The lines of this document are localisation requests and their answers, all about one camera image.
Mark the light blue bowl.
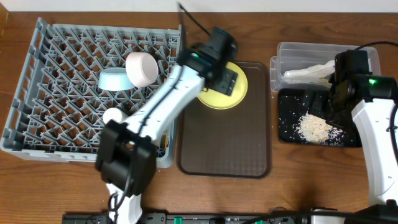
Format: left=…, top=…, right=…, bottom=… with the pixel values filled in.
left=98, top=67, right=135, bottom=91

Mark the black waste tray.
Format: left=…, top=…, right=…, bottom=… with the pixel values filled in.
left=278, top=88, right=362, bottom=147

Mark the rice food waste pile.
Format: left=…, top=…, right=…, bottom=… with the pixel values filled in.
left=294, top=113, right=344, bottom=145

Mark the white cup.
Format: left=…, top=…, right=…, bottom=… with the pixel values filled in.
left=102, top=108, right=127, bottom=124

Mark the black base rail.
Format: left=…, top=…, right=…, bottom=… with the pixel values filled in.
left=61, top=212, right=313, bottom=224

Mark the dark brown serving tray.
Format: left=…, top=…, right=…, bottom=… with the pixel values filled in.
left=177, top=62, right=272, bottom=179

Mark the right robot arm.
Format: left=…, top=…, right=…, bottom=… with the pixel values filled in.
left=306, top=50, right=397, bottom=223

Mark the grey dishwasher rack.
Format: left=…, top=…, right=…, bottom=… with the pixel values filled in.
left=1, top=19, right=180, bottom=162

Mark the clear plastic bin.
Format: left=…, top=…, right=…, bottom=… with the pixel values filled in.
left=269, top=42, right=382, bottom=93

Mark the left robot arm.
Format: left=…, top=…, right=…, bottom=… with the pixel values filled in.
left=95, top=27, right=238, bottom=223

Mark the white bowl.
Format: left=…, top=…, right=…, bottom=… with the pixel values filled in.
left=126, top=52, right=159, bottom=88

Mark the yellow plate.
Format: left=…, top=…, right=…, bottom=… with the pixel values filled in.
left=198, top=62, right=248, bottom=110

